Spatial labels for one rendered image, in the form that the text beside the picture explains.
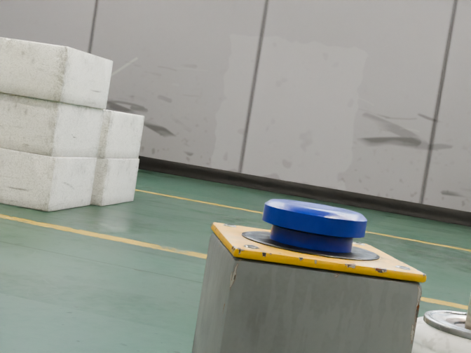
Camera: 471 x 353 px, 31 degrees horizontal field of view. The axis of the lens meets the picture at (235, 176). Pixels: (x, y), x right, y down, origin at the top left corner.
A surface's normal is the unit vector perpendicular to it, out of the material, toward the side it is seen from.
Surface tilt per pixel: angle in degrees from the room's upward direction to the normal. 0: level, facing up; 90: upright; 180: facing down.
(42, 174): 90
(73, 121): 90
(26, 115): 90
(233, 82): 90
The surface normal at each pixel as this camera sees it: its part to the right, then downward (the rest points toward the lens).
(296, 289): 0.14, 0.07
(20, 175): -0.18, 0.02
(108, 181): 0.97, 0.16
